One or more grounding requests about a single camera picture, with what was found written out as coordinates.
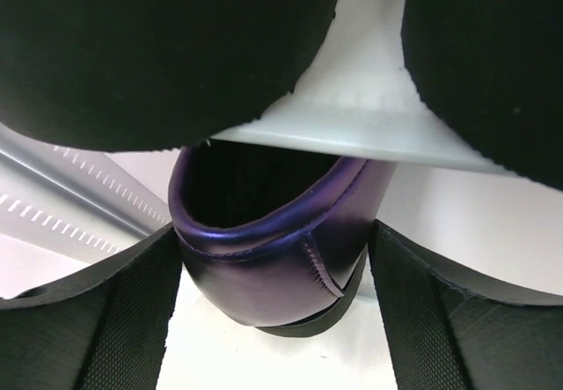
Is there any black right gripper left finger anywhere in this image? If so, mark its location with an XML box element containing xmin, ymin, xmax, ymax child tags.
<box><xmin>1</xmin><ymin>225</ymin><xmax>182</xmax><ymax>390</ymax></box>

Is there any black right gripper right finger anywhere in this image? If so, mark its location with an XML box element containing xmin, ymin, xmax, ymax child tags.
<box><xmin>369</xmin><ymin>222</ymin><xmax>562</xmax><ymax>390</ymax></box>

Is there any purple loafer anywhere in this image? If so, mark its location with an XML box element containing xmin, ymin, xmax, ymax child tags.
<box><xmin>168</xmin><ymin>141</ymin><xmax>396</xmax><ymax>338</ymax></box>

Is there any green loafer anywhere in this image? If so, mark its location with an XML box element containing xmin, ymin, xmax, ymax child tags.
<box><xmin>1</xmin><ymin>0</ymin><xmax>338</xmax><ymax>152</ymax></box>
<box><xmin>401</xmin><ymin>0</ymin><xmax>562</xmax><ymax>189</ymax></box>

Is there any white plastic shoe cabinet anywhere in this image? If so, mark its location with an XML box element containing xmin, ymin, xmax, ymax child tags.
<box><xmin>218</xmin><ymin>0</ymin><xmax>506</xmax><ymax>174</ymax></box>

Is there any white slotted cable duct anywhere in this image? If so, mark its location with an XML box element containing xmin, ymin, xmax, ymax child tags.
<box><xmin>1</xmin><ymin>142</ymin><xmax>170</xmax><ymax>262</ymax></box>

